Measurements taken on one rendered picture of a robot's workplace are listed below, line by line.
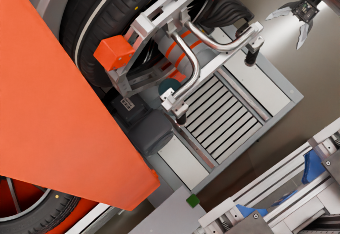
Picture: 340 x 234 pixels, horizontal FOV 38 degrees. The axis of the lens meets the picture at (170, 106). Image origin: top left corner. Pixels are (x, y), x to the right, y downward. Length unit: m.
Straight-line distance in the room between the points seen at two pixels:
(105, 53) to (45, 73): 1.01
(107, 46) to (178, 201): 0.82
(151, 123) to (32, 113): 1.61
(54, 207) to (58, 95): 1.53
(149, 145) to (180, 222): 0.35
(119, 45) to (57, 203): 0.81
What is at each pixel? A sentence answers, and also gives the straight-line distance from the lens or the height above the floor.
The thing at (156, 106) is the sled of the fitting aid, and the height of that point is 0.15.
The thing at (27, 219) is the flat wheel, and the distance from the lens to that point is 2.11.
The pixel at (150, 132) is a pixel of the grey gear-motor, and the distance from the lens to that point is 2.15.
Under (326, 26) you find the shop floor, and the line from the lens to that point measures 2.82.
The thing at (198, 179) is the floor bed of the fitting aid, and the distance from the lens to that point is 2.44.
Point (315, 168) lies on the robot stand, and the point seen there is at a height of 0.68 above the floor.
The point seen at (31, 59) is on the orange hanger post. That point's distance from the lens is 0.47.
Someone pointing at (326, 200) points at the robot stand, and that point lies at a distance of 1.85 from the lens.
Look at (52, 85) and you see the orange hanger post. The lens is 0.54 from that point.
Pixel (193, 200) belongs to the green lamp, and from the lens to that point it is 1.85.
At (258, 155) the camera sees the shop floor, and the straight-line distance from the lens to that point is 2.56.
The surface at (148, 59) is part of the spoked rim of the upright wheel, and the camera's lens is 2.00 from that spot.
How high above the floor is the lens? 2.51
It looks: 76 degrees down
